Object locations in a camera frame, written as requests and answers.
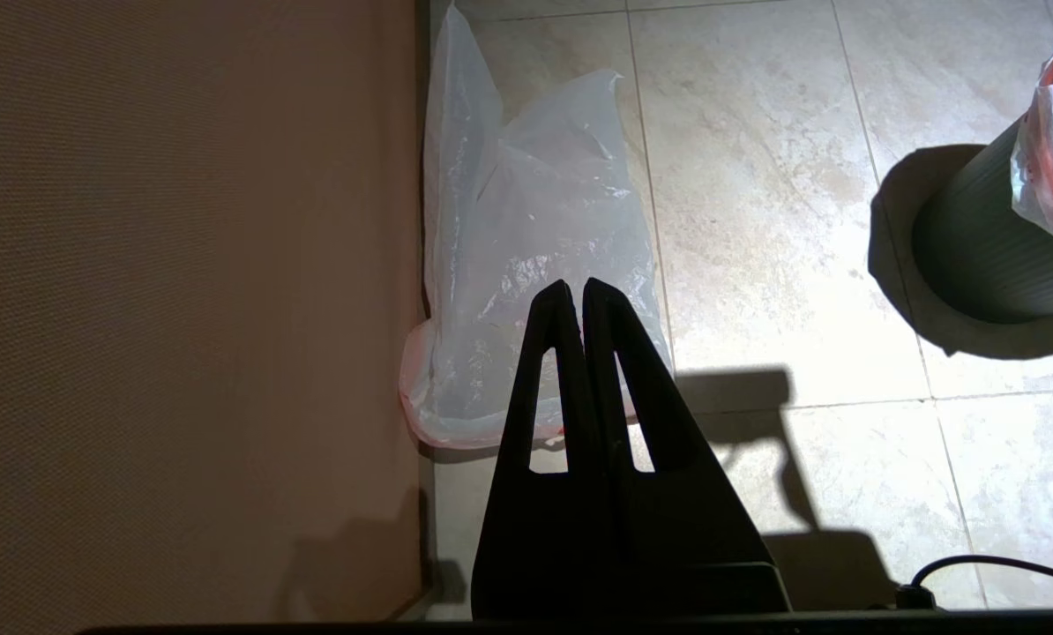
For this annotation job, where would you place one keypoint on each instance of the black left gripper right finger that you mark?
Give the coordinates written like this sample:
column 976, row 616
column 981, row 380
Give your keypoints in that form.
column 685, row 529

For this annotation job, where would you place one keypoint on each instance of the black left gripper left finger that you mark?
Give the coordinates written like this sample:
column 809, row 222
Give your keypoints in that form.
column 544, row 529

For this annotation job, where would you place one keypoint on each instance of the fresh white plastic bag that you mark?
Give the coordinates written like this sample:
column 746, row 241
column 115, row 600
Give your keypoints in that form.
column 535, row 229

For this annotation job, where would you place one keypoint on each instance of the black round trash bin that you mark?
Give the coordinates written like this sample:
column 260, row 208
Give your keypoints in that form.
column 976, row 247

